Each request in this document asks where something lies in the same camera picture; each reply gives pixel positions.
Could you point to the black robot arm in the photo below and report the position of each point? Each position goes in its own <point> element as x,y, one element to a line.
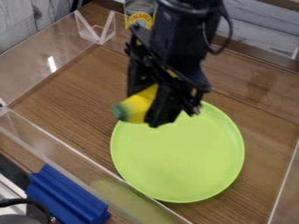
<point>184,27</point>

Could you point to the clear acrylic barrier wall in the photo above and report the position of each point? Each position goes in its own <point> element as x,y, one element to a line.
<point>58,81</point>

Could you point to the blue plastic clamp block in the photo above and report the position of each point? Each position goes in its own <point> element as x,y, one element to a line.
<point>69,202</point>

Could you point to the yellow labelled tin can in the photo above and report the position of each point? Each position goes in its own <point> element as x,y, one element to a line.
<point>139,13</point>

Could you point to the green round plate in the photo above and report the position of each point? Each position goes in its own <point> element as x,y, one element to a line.
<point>183,162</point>

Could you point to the yellow toy banana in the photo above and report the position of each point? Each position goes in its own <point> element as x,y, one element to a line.
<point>132,108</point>

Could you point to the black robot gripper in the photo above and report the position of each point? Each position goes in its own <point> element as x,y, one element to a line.
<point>177,75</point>

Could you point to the clear acrylic corner bracket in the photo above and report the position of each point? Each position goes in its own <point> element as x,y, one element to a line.
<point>96,34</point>

